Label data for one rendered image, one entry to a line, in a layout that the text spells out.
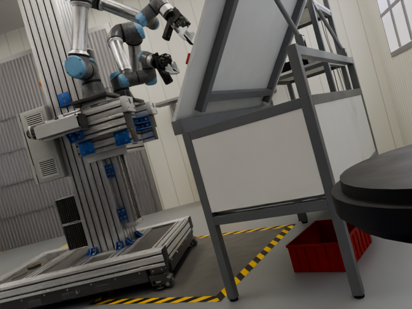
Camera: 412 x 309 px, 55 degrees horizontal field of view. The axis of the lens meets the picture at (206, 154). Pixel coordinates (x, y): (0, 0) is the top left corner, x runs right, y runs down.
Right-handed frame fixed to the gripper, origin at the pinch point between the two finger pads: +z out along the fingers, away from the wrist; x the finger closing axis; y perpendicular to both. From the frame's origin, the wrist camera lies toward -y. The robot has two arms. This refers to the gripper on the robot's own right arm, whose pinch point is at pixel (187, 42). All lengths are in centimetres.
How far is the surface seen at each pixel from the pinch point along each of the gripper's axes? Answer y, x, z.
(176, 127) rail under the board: -25, -23, 41
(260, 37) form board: 28.6, 27.7, 14.0
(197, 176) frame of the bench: -33, -19, 64
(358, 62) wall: 96, 337, -16
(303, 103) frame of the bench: 23, -31, 74
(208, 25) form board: 15.8, -29.1, 20.0
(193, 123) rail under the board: -20.6, -14.4, 41.3
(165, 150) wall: -159, 282, -88
